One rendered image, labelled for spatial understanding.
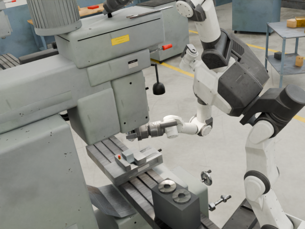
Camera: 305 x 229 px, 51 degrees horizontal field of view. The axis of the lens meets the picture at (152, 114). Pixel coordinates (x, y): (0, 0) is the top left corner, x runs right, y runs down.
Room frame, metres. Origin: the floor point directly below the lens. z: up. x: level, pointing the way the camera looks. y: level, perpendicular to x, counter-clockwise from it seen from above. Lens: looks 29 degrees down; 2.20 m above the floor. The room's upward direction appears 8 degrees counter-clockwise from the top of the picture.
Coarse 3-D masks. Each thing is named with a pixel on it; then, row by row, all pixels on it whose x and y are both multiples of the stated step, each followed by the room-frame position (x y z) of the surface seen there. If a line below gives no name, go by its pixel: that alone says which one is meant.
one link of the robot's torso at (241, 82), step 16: (240, 48) 1.49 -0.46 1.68; (240, 64) 1.41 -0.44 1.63; (256, 64) 1.42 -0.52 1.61; (208, 80) 1.37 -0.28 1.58; (224, 80) 1.36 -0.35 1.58; (240, 80) 1.36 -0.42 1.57; (256, 80) 1.36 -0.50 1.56; (208, 96) 1.41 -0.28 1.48; (224, 96) 1.34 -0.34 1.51; (240, 96) 1.31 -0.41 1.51; (256, 96) 1.35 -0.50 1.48; (224, 112) 1.39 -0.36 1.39; (240, 112) 1.35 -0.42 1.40
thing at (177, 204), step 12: (168, 180) 1.27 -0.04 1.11; (156, 192) 1.22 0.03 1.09; (168, 192) 1.19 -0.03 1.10; (180, 192) 1.18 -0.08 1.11; (156, 204) 1.22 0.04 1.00; (168, 204) 1.14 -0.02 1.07; (180, 204) 1.11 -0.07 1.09; (192, 204) 1.11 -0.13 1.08; (168, 216) 1.15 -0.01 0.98; (180, 216) 1.08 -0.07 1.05; (192, 216) 1.11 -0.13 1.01; (180, 228) 1.09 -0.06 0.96; (192, 228) 1.11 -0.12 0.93
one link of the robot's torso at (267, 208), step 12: (252, 180) 1.25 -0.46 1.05; (252, 192) 1.24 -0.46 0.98; (252, 204) 1.28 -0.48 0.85; (264, 204) 1.25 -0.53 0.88; (276, 204) 1.27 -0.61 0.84; (264, 216) 1.24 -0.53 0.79; (276, 216) 1.22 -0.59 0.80; (288, 216) 1.26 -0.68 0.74; (264, 228) 1.22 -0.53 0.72; (276, 228) 1.19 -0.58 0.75; (288, 228) 1.20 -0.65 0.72
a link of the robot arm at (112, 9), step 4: (108, 0) 1.50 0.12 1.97; (112, 0) 1.49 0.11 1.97; (116, 0) 1.48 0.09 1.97; (120, 0) 1.46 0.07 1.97; (124, 0) 1.46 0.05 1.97; (128, 0) 1.46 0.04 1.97; (132, 0) 1.47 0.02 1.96; (104, 4) 1.50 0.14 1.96; (108, 4) 1.50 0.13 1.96; (112, 4) 1.49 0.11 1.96; (116, 4) 1.48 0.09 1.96; (120, 4) 1.49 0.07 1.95; (124, 4) 1.47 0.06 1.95; (128, 4) 1.48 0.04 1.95; (104, 8) 1.49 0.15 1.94; (108, 8) 1.48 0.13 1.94; (112, 8) 1.49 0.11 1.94; (116, 8) 1.50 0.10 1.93; (120, 8) 1.54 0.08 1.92; (108, 12) 1.50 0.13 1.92; (112, 12) 1.51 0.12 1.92
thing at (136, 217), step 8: (152, 168) 1.75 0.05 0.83; (160, 168) 1.74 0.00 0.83; (168, 176) 1.64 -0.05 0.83; (176, 176) 1.63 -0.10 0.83; (112, 184) 1.64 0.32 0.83; (184, 184) 1.54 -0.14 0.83; (120, 192) 1.55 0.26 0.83; (112, 216) 1.36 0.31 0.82; (128, 216) 1.34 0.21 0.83; (136, 216) 1.35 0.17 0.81; (112, 224) 1.39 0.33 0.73; (120, 224) 1.30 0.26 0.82; (128, 224) 1.32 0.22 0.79; (136, 224) 1.34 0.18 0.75; (144, 224) 1.37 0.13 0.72
